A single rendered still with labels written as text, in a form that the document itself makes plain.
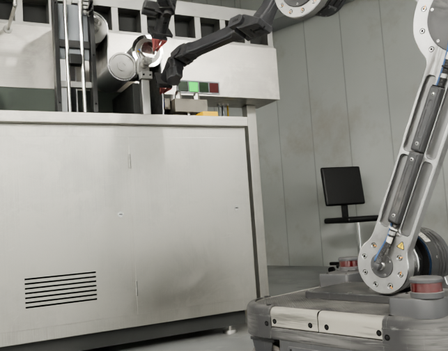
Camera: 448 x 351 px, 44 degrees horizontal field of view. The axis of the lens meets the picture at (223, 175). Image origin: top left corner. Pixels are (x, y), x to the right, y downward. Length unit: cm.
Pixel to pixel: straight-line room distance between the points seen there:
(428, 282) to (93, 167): 131
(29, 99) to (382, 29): 315
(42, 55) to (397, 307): 205
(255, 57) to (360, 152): 197
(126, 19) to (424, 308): 225
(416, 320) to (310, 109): 414
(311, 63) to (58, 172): 361
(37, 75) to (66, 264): 103
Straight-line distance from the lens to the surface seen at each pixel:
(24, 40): 279
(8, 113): 206
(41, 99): 273
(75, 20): 241
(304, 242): 529
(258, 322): 149
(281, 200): 544
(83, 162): 210
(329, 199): 448
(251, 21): 208
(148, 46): 255
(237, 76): 311
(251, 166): 323
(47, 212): 206
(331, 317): 135
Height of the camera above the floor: 47
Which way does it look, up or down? 5 degrees up
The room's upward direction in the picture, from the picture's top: 4 degrees counter-clockwise
